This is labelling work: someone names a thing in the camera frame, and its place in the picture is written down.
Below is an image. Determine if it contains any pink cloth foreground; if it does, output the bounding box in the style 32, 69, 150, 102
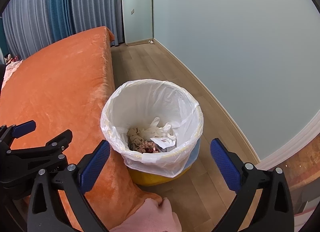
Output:
110, 198, 182, 232

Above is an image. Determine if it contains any pink quilt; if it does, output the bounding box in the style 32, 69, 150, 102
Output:
2, 60, 23, 89

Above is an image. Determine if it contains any trash inside bin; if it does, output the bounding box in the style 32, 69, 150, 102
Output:
127, 117, 177, 154

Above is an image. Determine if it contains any orange plush bed blanket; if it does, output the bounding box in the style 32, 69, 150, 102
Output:
1, 27, 162, 229

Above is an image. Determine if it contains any blue grey pleated curtain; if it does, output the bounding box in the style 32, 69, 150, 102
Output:
1, 0, 124, 60

